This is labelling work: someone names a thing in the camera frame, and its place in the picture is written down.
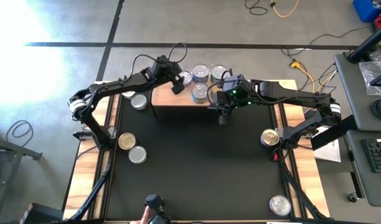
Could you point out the black keyboard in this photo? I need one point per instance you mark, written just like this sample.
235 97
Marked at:
377 154

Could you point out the blue bin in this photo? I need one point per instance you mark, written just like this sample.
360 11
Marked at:
365 9

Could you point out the dark blue tuna can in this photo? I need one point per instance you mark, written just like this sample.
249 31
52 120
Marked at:
218 72
200 72

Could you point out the black aluminium table frame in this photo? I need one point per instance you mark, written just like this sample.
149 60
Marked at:
95 191

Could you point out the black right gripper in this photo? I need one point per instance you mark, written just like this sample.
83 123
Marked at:
240 104

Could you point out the person's hand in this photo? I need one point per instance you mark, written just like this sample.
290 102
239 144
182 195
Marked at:
145 216

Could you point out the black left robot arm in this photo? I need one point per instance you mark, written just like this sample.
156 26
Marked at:
115 85

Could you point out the black caster wheel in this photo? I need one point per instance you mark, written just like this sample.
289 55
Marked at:
352 196

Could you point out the silver-top tuna can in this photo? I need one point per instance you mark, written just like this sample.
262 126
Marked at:
200 92

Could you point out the green Bumble Bee tuna can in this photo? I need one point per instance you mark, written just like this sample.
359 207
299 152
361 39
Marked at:
137 154
138 101

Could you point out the blue gold-top tuna can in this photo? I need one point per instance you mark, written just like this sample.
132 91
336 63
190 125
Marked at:
269 137

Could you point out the grey desk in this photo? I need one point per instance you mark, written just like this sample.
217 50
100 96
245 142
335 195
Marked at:
361 105
368 186

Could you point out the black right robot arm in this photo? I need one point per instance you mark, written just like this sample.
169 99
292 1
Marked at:
296 98

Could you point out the grey metal cart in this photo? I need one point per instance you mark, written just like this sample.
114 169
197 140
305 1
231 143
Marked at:
10 149

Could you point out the small red connector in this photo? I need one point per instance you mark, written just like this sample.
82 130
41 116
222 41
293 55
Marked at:
275 156

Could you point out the black monitor pole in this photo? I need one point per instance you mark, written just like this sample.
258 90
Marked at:
368 43

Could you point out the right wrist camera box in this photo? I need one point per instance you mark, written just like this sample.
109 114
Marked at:
237 87

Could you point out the clear plastic bag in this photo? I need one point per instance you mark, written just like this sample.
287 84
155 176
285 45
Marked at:
372 74

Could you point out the black box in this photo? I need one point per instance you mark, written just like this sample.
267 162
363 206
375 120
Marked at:
38 214

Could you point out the teal yellowfin tuna can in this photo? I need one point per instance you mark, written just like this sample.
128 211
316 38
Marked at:
187 77

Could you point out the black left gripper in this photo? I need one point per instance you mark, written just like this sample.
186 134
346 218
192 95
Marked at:
161 77

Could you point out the white paper sheet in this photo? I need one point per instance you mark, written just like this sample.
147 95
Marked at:
329 152

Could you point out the black diagonal desk beam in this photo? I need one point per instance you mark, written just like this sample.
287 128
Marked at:
333 133

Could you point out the red tuna can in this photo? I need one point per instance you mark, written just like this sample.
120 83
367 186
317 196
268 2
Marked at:
280 205

